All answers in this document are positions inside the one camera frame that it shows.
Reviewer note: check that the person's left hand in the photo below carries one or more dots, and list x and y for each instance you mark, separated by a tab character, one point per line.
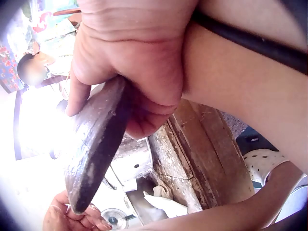
65	216

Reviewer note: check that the person's right hand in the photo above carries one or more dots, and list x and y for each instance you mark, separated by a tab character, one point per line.
125	48

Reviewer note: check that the person's left fingers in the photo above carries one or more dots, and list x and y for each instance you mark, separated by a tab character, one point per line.
91	220

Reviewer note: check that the person's right fingers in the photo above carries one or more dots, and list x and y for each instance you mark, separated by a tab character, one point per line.
148	120

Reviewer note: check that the person's right thumb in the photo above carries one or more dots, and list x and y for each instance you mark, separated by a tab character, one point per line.
78	96

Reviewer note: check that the dark wooden paddle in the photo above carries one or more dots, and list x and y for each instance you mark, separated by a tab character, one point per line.
96	149

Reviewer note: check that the silver metal box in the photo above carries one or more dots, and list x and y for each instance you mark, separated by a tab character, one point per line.
134	158

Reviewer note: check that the worn wooden block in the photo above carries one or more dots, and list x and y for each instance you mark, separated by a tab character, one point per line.
207	149

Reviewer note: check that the red floral cloth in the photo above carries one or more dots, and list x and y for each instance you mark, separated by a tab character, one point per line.
8	69

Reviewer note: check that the crumpled white cloth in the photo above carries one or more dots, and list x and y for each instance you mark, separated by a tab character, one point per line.
163	201

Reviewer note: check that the red and white printed fabric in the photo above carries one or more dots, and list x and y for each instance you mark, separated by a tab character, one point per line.
45	24

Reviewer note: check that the black flat object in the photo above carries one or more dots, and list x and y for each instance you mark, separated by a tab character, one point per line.
252	140

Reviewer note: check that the person's body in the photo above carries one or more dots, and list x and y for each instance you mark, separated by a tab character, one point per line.
262	163

